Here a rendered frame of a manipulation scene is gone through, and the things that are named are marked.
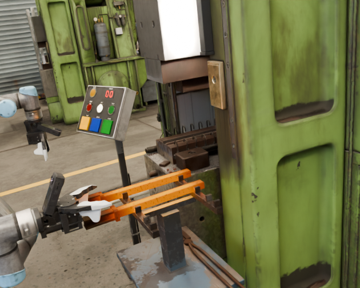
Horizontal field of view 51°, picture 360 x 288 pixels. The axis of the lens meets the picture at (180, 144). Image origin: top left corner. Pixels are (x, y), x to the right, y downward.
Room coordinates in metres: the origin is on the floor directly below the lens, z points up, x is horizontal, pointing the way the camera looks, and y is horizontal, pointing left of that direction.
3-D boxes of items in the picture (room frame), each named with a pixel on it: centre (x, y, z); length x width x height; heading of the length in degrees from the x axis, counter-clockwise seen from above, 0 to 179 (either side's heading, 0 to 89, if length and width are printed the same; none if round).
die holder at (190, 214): (1.66, -0.15, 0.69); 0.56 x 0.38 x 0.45; 112
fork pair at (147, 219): (1.00, 0.02, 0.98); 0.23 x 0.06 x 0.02; 115
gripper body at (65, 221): (0.96, 0.36, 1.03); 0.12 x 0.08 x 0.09; 116
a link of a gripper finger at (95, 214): (0.95, 0.26, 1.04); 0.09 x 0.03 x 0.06; 80
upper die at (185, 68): (1.71, -0.12, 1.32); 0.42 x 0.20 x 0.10; 112
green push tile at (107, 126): (1.96, 0.37, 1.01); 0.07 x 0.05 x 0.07; 47
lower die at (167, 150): (1.71, -0.12, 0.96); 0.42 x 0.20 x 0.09; 112
